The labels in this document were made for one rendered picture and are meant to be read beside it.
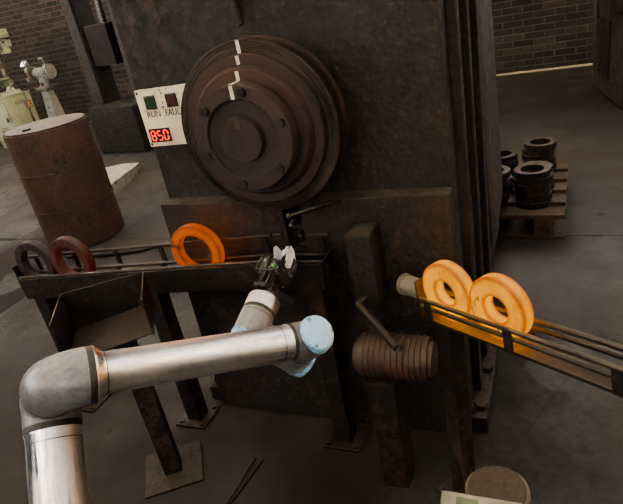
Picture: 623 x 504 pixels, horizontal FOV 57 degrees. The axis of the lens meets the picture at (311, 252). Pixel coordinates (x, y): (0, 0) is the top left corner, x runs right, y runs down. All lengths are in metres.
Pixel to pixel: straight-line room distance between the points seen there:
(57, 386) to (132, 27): 1.11
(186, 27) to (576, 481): 1.74
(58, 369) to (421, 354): 0.88
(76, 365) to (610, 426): 1.63
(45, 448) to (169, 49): 1.14
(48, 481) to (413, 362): 0.89
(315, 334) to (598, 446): 1.07
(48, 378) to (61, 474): 0.20
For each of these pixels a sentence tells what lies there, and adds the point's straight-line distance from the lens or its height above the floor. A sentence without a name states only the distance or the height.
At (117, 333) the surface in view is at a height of 0.60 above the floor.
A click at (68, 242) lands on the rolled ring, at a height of 0.77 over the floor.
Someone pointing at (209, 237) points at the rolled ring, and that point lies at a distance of 1.81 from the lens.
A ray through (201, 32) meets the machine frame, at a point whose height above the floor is 1.37.
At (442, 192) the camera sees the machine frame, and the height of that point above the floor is 0.87.
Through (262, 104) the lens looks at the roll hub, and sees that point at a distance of 1.45.
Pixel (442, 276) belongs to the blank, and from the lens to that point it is 1.42.
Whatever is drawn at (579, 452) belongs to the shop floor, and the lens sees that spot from 2.04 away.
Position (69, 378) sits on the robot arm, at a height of 0.86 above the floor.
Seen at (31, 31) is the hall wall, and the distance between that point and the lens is 10.72.
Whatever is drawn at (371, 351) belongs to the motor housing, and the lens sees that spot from 1.59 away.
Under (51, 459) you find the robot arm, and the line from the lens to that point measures 1.30.
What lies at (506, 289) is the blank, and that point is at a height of 0.79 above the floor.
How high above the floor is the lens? 1.45
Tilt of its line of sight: 25 degrees down
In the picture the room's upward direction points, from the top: 11 degrees counter-clockwise
